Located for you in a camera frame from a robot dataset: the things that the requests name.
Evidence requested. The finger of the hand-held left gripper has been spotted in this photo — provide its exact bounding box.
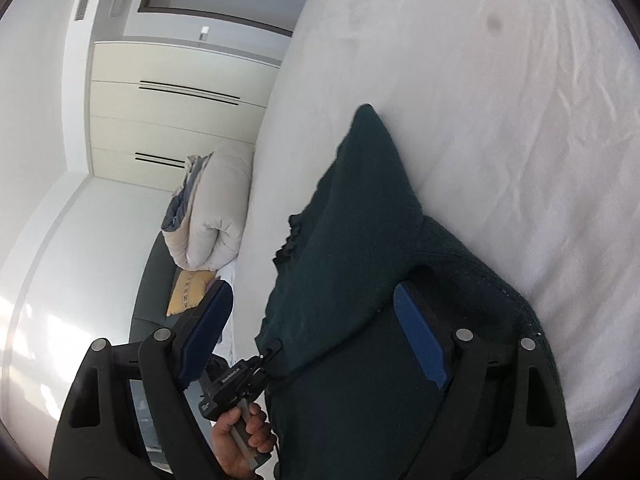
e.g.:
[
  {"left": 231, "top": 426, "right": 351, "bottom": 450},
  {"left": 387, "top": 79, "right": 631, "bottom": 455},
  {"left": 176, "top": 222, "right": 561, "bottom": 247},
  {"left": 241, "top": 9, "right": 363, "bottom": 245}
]
[{"left": 247, "top": 338, "right": 286, "bottom": 386}]

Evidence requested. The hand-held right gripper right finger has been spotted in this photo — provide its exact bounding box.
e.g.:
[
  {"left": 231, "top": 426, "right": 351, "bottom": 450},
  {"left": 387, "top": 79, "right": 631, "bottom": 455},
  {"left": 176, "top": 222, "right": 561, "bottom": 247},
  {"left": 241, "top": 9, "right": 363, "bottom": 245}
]
[{"left": 392, "top": 280, "right": 578, "bottom": 480}]

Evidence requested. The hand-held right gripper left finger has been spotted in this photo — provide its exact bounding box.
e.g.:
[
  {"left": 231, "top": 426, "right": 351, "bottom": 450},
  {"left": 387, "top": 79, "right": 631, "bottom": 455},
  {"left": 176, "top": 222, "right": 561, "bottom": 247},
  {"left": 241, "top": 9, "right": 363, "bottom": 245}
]
[{"left": 47, "top": 280, "right": 236, "bottom": 480}]

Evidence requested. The dark green knitted sweater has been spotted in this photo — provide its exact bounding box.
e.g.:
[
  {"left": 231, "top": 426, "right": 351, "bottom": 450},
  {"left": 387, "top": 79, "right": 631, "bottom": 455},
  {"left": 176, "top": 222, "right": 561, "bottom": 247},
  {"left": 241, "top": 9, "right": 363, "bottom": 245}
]
[{"left": 255, "top": 104, "right": 566, "bottom": 480}]

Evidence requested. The person's left hand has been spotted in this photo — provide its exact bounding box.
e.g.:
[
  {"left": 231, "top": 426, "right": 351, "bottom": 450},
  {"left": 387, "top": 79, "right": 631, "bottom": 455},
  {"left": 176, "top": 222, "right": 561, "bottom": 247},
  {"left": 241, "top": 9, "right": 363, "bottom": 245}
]
[{"left": 210, "top": 402, "right": 278, "bottom": 480}]

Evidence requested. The yellow patterned cushion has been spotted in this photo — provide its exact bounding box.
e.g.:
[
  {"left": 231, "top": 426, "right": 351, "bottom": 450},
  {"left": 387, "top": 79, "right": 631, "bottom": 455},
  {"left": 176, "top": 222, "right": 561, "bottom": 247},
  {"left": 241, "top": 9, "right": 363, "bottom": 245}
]
[{"left": 166, "top": 270, "right": 217, "bottom": 317}]

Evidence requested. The folded beige duvet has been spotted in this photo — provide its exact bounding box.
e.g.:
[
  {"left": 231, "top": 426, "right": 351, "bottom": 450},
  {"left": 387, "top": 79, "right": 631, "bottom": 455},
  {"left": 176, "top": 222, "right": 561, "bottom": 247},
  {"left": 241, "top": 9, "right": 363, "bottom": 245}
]
[{"left": 161, "top": 147, "right": 257, "bottom": 273}]

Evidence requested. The cream wardrobe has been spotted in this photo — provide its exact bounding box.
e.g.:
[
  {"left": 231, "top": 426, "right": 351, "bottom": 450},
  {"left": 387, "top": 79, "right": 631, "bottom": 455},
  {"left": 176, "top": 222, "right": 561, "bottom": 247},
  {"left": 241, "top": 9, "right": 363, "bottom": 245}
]
[{"left": 89, "top": 40, "right": 283, "bottom": 193}]

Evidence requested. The bed with white sheet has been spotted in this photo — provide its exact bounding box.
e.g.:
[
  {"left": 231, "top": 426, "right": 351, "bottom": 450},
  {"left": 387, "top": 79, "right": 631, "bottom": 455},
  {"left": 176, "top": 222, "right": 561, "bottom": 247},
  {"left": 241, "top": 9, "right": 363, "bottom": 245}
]
[{"left": 220, "top": 0, "right": 636, "bottom": 480}]

